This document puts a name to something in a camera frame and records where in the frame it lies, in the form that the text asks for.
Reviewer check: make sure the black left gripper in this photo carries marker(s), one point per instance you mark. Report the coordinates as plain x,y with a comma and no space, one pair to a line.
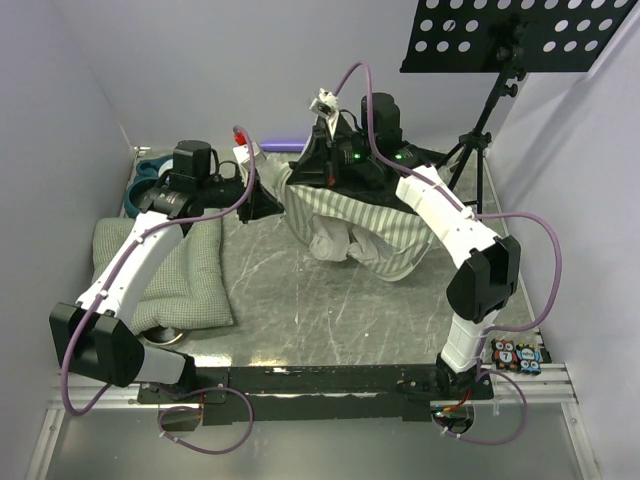
259,203

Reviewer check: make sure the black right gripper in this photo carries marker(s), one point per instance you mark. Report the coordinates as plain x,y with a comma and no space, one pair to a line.
332,164

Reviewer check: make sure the green striped pet tent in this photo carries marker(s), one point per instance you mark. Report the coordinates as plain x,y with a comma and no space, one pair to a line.
336,228

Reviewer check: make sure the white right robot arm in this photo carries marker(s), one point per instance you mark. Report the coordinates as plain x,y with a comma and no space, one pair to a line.
487,265

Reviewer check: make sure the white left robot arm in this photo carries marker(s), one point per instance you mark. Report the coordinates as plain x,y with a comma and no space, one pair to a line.
93,336

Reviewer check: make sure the green checkered pet cushion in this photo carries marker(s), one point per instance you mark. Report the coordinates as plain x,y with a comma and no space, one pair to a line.
187,291

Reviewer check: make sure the teal double pet bowl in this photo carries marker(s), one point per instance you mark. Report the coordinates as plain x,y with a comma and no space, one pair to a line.
147,172

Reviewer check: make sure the purple toy microphone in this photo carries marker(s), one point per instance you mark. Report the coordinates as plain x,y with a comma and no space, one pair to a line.
279,147

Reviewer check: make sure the round metal lid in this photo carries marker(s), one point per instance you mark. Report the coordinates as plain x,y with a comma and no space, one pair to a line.
162,336

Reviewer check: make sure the black music stand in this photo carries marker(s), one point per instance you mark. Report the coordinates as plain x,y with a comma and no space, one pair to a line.
509,39

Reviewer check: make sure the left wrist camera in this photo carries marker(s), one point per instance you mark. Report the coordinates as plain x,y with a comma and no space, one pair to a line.
246,150

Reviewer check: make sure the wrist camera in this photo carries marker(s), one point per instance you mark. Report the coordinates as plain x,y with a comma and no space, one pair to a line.
246,150
325,104

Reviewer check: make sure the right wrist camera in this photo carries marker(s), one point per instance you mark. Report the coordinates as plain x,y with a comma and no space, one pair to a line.
325,104

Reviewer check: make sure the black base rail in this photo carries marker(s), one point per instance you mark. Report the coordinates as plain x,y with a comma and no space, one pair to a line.
288,393

